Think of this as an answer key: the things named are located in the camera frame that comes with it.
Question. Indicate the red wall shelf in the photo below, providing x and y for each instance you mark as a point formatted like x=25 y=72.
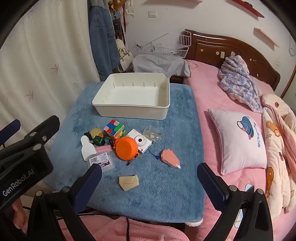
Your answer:
x=252 y=10

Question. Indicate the dark wooden headboard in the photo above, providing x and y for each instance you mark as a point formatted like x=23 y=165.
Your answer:
x=208 y=48

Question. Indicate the labelled clear plastic case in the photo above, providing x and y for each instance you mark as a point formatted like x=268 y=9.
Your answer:
x=100 y=160

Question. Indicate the pink correction tape dispenser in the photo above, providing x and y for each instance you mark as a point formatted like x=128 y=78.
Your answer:
x=170 y=158

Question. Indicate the black plug adapter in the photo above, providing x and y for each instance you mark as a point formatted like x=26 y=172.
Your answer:
x=87 y=135

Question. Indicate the dark green box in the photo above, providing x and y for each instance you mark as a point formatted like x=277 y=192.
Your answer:
x=99 y=140

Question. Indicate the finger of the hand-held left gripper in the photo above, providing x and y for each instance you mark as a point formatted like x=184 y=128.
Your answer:
x=45 y=129
x=11 y=129

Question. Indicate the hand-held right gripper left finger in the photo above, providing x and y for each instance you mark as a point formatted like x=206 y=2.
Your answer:
x=89 y=183

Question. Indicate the pink bed sheet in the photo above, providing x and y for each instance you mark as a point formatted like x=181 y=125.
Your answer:
x=208 y=97

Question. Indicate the grey cloth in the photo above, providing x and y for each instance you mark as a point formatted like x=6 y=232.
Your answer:
x=157 y=64

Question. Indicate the blue plush mat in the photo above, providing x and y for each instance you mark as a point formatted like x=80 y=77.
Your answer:
x=161 y=185

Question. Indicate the pink wall shelf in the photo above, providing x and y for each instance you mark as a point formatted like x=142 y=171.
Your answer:
x=266 y=37

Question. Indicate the small clear plastic box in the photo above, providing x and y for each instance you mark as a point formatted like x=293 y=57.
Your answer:
x=153 y=134

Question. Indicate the white instant camera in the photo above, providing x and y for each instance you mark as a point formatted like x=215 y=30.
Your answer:
x=141 y=140

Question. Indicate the wooden coat rack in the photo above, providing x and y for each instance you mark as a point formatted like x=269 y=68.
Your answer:
x=115 y=4

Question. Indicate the white plastic storage bin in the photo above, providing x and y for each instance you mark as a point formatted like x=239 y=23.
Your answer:
x=129 y=111

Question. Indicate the cream cartoon quilt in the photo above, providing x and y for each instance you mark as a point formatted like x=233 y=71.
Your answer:
x=277 y=162

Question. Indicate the multicoloured puzzle cube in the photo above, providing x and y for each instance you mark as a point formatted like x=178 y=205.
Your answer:
x=113 y=128

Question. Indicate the pink printed pillow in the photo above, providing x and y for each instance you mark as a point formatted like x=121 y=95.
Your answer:
x=238 y=143

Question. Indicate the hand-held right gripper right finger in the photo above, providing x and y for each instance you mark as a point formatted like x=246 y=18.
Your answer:
x=209 y=183

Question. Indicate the person's left hand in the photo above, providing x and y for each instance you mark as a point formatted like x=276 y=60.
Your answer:
x=19 y=215

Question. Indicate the white light switch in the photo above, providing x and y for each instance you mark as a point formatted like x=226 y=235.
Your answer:
x=152 y=14

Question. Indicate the white handbag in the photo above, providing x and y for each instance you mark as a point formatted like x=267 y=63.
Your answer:
x=123 y=58

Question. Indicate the orange round container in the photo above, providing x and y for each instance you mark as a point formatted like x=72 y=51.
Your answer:
x=126 y=148

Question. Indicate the blue denim jacket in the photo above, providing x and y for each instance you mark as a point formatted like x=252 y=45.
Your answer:
x=101 y=46

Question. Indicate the white patterned curtain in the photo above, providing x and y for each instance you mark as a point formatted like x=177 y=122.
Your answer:
x=46 y=58

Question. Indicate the pink fleece garment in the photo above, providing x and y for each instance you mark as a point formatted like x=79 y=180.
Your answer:
x=150 y=231

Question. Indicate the purple floral blanket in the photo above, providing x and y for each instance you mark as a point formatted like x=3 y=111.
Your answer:
x=240 y=83

